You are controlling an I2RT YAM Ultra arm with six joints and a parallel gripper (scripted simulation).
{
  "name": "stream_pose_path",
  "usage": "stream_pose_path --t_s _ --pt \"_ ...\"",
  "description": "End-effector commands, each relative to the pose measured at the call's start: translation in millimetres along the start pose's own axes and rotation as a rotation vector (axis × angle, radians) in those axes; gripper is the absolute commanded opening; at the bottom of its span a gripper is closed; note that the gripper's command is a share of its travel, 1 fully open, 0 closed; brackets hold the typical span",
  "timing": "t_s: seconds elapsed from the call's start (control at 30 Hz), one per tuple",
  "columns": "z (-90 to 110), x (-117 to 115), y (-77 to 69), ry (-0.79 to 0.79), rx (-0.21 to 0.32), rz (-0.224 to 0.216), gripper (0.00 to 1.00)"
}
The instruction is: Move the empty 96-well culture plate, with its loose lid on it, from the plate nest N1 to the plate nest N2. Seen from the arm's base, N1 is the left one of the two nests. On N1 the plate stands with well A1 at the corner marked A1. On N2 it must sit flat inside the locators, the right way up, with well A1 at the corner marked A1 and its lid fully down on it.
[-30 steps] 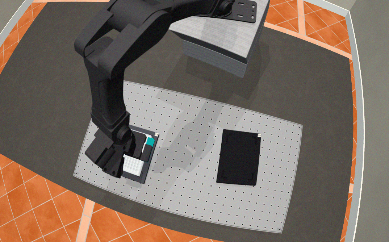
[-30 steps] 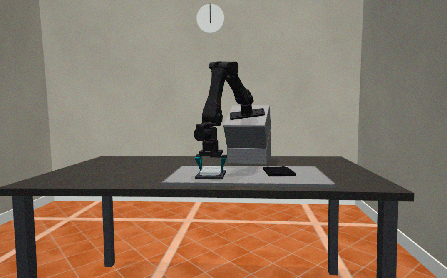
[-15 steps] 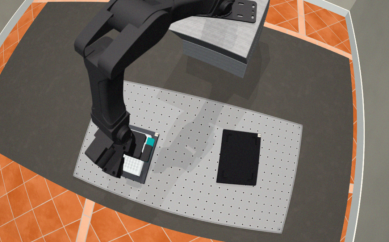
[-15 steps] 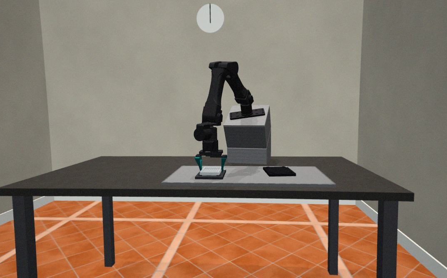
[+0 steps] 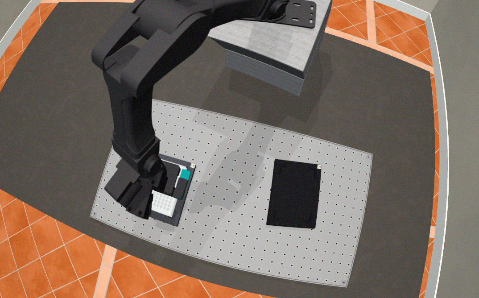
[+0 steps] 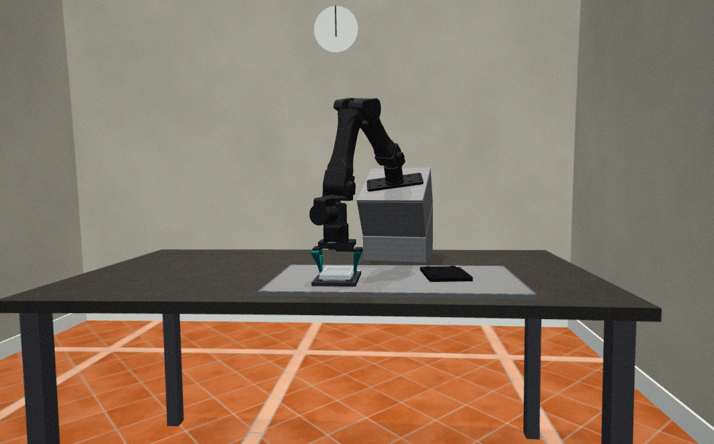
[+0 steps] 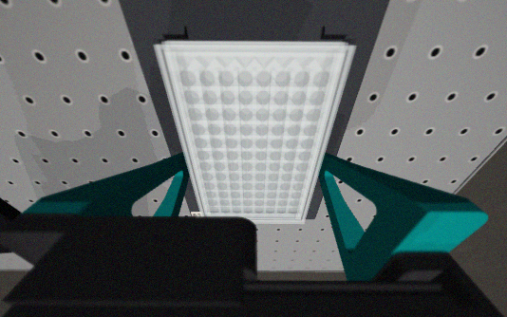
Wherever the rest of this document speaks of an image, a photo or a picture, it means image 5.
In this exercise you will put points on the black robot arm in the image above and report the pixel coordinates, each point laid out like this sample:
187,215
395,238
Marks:
175,29

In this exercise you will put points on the white well plate lid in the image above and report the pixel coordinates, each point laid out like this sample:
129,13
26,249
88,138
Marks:
164,203

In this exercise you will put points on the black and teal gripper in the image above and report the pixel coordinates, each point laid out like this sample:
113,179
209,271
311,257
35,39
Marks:
172,171

